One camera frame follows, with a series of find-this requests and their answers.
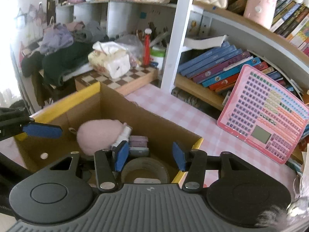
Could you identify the floral tissue pack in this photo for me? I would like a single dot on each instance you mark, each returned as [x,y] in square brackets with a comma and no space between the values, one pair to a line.
[113,65]

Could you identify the red bottle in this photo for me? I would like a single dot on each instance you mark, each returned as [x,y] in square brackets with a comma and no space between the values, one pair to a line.
[146,50]

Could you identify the curved corner shelf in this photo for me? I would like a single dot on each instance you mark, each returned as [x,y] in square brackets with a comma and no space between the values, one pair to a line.
[120,19]

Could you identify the green and white jar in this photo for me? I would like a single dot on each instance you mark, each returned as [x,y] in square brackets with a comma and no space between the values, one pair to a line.
[158,58]

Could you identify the pink checked tablecloth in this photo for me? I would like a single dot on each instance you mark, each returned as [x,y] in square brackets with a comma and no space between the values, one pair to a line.
[173,111]

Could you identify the pink case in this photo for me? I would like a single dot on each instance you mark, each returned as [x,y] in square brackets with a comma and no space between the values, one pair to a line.
[262,4]

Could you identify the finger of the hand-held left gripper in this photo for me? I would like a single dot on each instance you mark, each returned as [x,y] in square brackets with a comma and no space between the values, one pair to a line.
[43,130]
[12,164]

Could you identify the pink plush toy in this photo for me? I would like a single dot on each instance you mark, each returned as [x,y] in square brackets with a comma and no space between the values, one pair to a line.
[96,135]

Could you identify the tape roll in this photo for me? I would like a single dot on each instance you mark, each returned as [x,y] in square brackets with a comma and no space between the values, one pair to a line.
[144,164]

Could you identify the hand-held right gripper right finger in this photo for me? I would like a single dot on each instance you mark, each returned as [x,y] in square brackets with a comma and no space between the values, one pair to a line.
[179,156]

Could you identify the pink learning tablet toy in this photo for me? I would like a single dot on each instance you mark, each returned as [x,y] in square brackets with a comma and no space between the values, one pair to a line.
[253,106]

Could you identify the row of shelf books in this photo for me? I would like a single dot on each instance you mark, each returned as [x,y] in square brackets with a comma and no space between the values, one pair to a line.
[292,21]

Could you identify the white bookshelf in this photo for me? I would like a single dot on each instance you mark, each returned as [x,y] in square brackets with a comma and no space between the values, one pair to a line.
[176,41]

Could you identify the small purple case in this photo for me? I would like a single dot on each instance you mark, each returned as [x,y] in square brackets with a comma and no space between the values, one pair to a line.
[138,141]

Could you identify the brown checkered board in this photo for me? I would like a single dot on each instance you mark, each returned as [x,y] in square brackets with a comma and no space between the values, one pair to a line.
[135,77]

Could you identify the clear plastic bag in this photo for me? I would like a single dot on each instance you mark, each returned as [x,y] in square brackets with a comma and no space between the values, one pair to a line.
[130,43]

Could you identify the pile of clothes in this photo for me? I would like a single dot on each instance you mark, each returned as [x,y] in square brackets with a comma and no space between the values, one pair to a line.
[62,60]

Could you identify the bundle of pens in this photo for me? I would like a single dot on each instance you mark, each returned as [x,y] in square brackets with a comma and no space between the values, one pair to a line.
[157,38]

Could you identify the white paperback book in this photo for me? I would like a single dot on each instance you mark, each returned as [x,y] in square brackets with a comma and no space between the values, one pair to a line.
[205,42]

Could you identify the row of colourful books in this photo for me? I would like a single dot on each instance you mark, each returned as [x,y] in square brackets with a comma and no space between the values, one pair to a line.
[217,70]

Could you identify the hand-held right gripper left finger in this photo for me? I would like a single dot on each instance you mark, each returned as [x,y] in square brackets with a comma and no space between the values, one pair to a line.
[122,156]

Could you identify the yellow cardboard box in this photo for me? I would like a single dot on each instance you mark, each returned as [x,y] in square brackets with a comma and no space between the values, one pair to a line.
[144,120]

